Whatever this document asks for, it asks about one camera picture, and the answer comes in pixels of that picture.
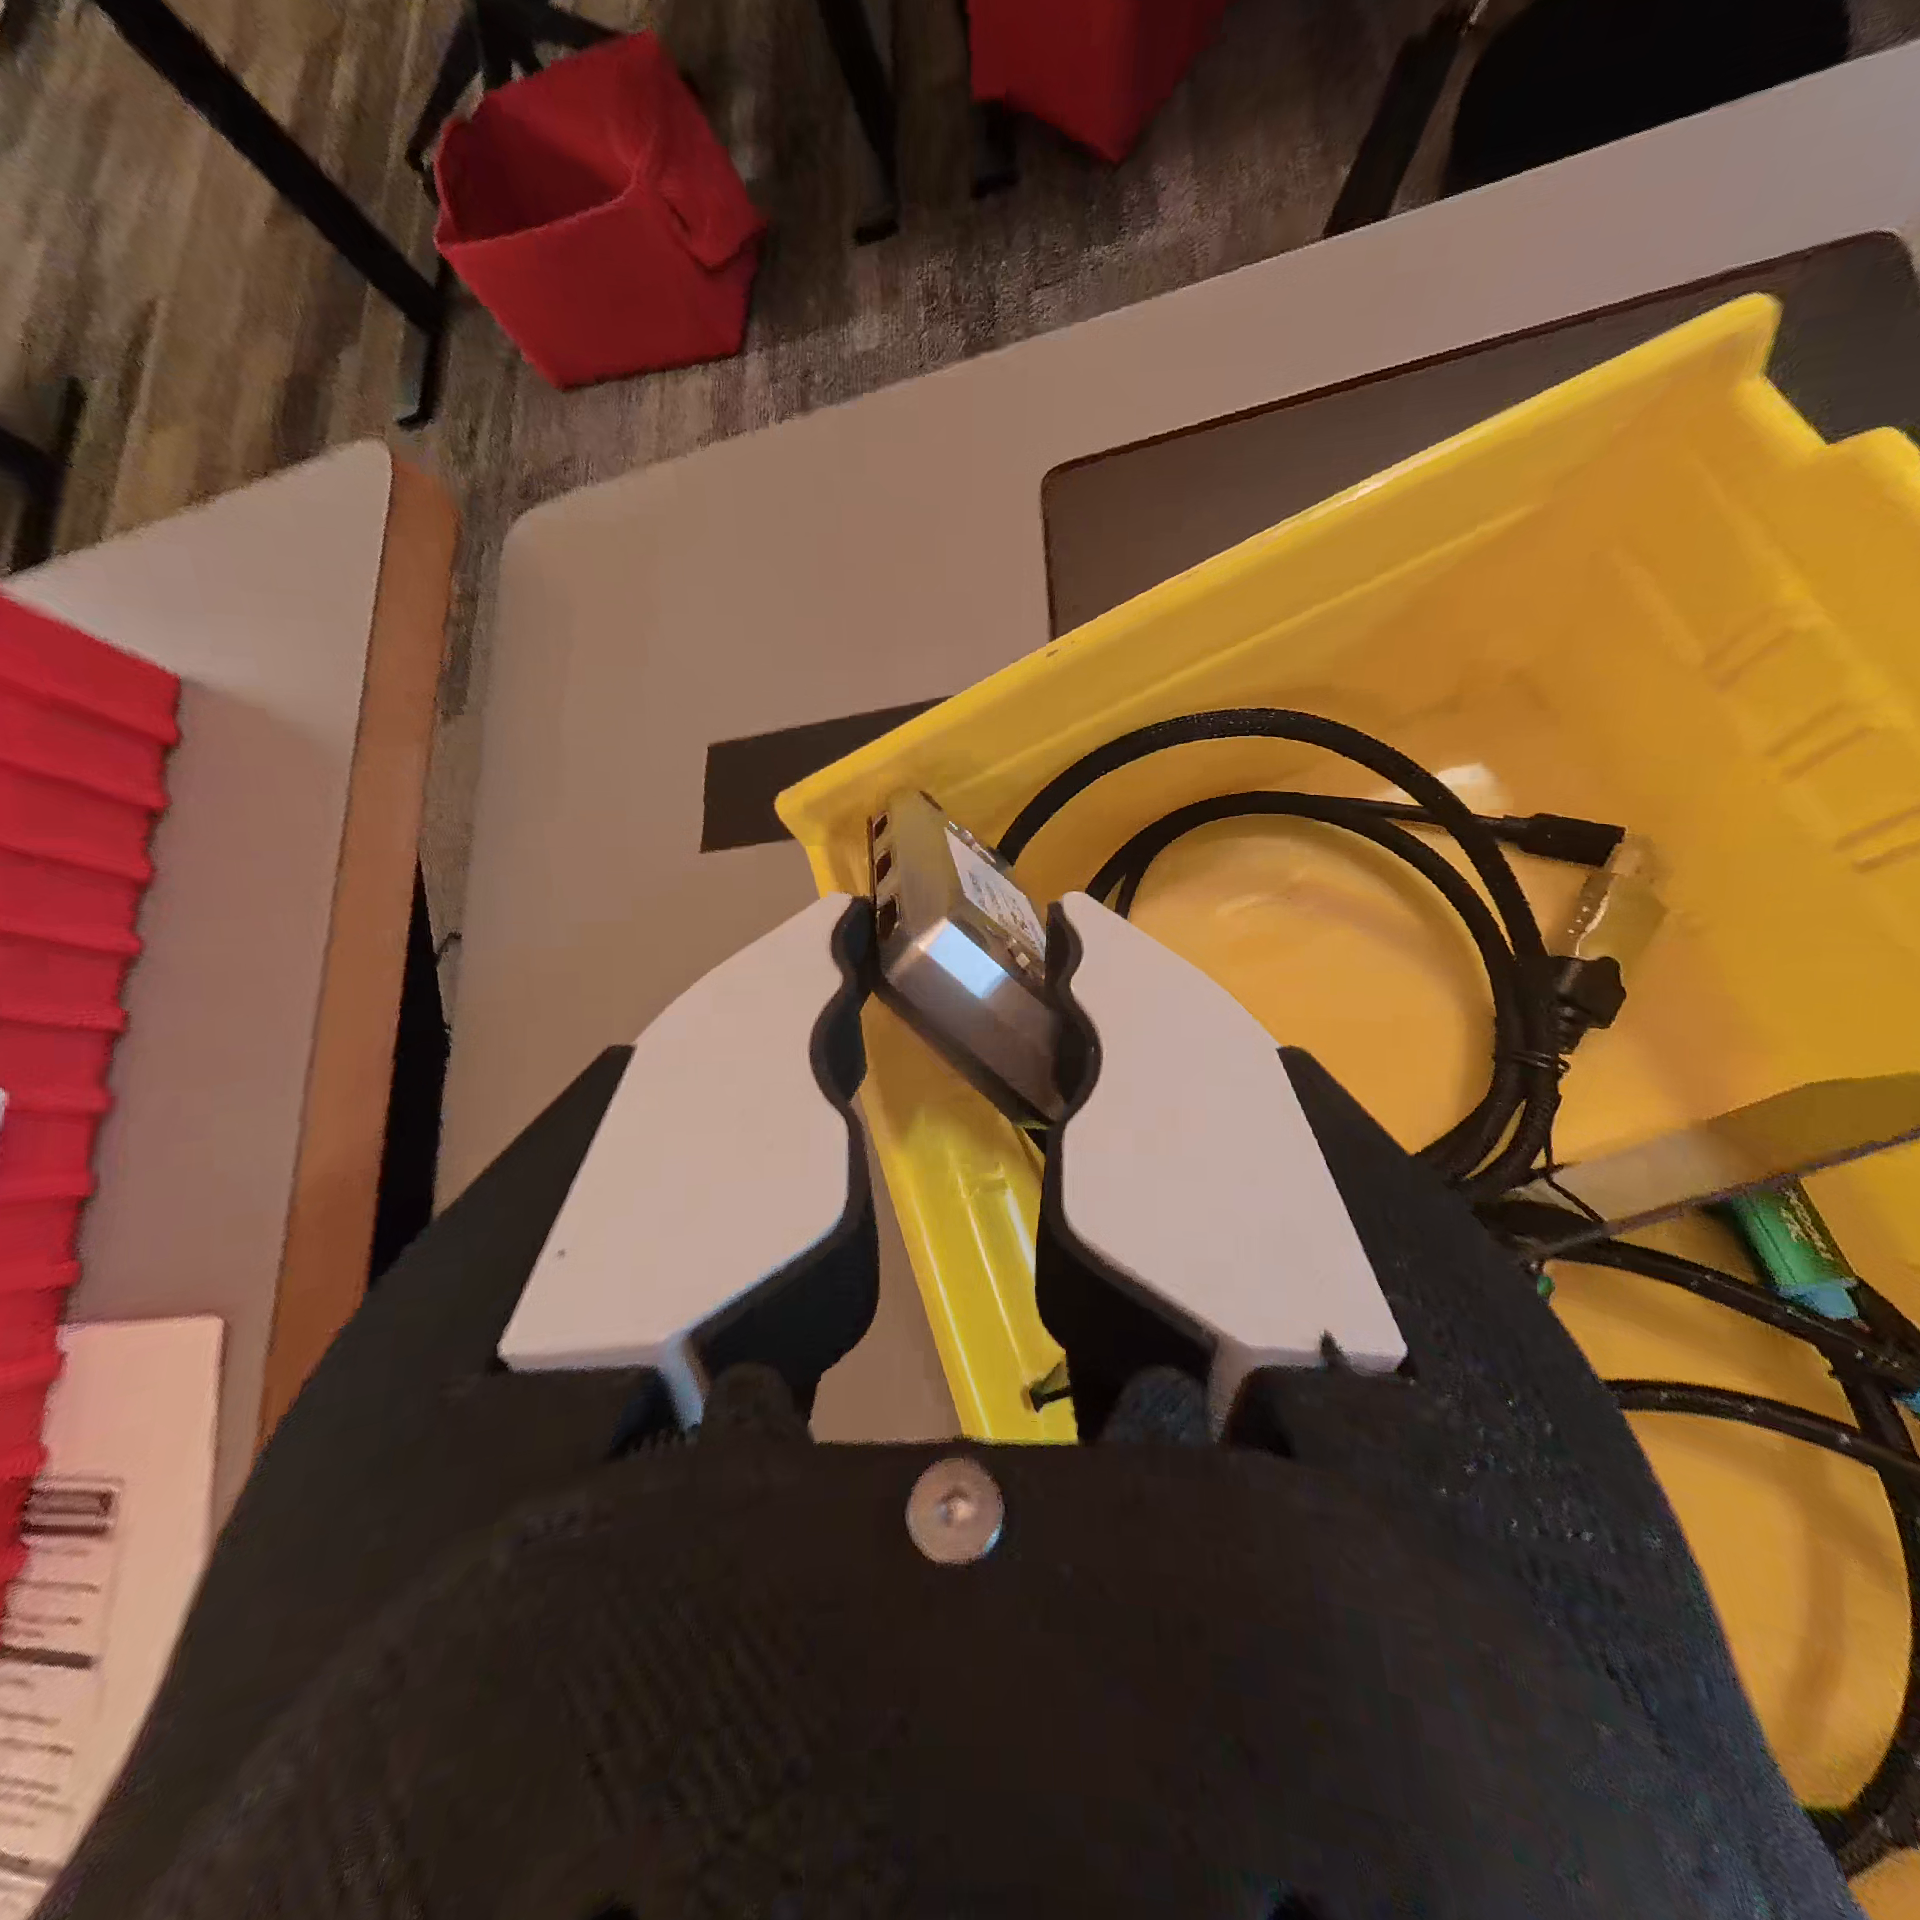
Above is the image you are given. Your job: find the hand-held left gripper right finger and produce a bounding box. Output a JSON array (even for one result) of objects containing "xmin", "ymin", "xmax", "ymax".
[{"xmin": 1038, "ymin": 891, "xmax": 1411, "ymax": 1374}]

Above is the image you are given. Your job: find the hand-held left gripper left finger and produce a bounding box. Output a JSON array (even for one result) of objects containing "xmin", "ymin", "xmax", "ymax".
[{"xmin": 496, "ymin": 896, "xmax": 880, "ymax": 1374}]

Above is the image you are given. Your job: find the black silver adapter hub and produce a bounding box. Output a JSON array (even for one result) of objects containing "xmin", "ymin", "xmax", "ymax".
[{"xmin": 865, "ymin": 791, "xmax": 1087, "ymax": 1127}]

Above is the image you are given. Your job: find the black braided hdmi cable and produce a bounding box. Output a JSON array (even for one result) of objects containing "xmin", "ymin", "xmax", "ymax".
[
  {"xmin": 1499, "ymin": 1185, "xmax": 1920, "ymax": 1876},
  {"xmin": 997, "ymin": 710, "xmax": 1665, "ymax": 1203}
]

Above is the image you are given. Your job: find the thin black hub cable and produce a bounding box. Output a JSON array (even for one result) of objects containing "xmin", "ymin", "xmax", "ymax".
[{"xmin": 1110, "ymin": 796, "xmax": 1630, "ymax": 903}]

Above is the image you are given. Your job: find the yellow plastic bin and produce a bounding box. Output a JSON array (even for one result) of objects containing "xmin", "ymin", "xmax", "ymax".
[{"xmin": 771, "ymin": 292, "xmax": 1920, "ymax": 1876}]

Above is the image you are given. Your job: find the black tape patch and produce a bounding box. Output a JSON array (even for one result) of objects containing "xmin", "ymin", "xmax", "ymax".
[{"xmin": 701, "ymin": 698, "xmax": 946, "ymax": 858}]

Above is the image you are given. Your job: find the red plastic bin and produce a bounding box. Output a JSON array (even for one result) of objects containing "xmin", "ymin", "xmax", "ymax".
[{"xmin": 0, "ymin": 593, "xmax": 185, "ymax": 1594}]

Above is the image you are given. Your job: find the white printed paper sheet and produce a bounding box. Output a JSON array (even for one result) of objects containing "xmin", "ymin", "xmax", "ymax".
[{"xmin": 0, "ymin": 1316, "xmax": 226, "ymax": 1892}]

